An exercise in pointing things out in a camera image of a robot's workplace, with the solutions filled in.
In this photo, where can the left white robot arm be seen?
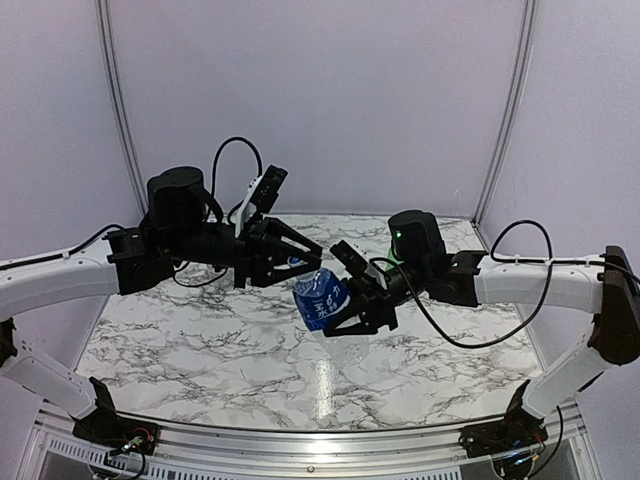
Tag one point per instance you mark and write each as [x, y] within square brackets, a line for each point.
[115, 261]

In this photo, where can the aluminium front rail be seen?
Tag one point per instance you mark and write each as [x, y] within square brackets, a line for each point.
[193, 451]

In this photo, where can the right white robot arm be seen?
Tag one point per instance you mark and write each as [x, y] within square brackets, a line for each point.
[602, 285]

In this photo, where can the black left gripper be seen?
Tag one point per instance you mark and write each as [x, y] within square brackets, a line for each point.
[254, 257]

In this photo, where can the green plastic bottle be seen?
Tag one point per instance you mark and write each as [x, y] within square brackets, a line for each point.
[392, 255]

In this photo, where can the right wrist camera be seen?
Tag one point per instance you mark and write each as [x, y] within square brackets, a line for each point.
[376, 270]

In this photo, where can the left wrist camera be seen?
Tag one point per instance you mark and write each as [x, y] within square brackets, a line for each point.
[260, 197]

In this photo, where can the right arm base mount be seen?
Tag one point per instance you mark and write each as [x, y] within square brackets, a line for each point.
[516, 429]

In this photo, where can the clear bottle blue label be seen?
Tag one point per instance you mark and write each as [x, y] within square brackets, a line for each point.
[319, 296]

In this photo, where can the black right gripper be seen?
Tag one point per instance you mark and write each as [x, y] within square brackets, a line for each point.
[372, 300]

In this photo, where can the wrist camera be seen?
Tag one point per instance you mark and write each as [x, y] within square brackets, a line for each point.
[260, 197]
[376, 270]

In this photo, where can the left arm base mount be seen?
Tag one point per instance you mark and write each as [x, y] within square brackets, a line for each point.
[105, 426]

